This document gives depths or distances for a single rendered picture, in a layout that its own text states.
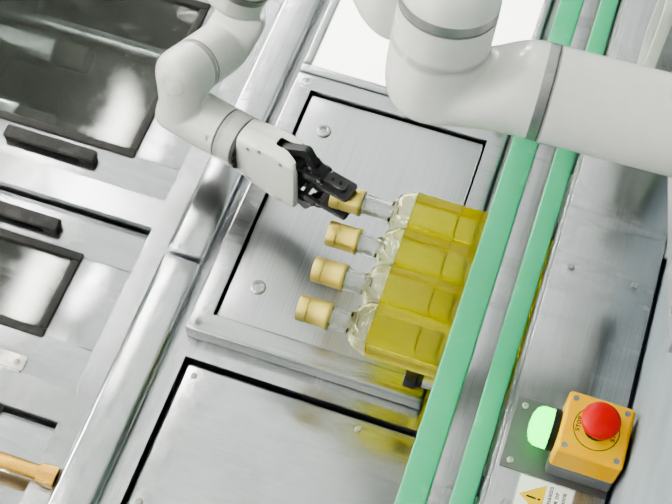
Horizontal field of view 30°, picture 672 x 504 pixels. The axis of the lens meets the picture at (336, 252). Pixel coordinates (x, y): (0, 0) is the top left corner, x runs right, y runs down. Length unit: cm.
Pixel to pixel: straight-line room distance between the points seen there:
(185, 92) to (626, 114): 69
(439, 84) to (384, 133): 72
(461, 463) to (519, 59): 45
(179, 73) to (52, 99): 40
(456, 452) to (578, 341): 19
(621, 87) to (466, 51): 15
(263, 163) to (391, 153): 27
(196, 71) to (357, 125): 33
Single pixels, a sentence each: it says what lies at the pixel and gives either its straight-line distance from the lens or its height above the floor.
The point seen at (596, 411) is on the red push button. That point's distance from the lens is 129.
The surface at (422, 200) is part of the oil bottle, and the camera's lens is 165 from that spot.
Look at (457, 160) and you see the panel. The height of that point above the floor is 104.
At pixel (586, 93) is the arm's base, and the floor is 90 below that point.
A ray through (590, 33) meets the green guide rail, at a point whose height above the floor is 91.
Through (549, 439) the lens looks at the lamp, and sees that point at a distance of 133.
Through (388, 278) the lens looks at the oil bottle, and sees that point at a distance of 158.
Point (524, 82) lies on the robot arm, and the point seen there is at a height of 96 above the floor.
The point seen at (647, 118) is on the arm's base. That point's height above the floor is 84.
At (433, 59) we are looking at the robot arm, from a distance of 116.
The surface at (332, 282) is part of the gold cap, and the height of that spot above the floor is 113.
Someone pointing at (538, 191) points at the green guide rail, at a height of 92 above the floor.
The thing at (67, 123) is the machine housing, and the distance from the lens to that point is 199.
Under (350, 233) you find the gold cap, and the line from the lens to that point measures 163.
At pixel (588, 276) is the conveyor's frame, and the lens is 148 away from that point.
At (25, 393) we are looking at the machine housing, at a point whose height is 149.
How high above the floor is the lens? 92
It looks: 8 degrees up
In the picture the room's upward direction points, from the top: 73 degrees counter-clockwise
